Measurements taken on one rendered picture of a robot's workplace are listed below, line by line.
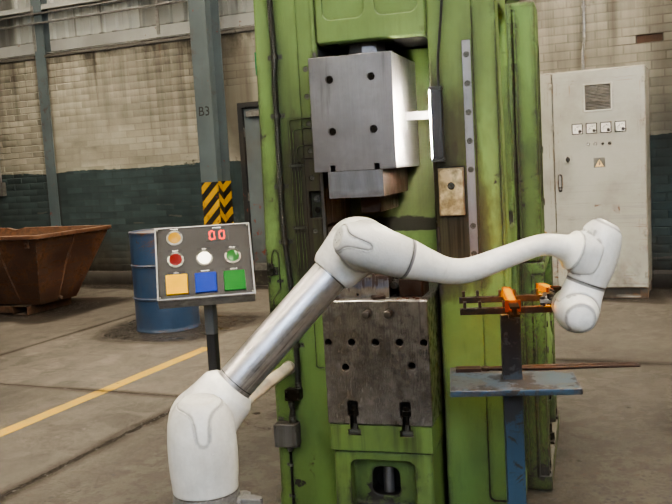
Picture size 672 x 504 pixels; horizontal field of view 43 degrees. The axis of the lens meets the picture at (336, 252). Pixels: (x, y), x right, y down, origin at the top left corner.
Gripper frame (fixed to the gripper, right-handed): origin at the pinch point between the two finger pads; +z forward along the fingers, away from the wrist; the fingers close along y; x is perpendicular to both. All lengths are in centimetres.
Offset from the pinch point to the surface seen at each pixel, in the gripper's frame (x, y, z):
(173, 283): 3, -125, 32
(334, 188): 33, -69, 47
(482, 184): 32, -17, 52
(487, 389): -30.2, -20.4, 7.8
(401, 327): -16, -47, 38
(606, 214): -8, 124, 545
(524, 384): -30.1, -8.7, 12.3
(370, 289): -3, -58, 45
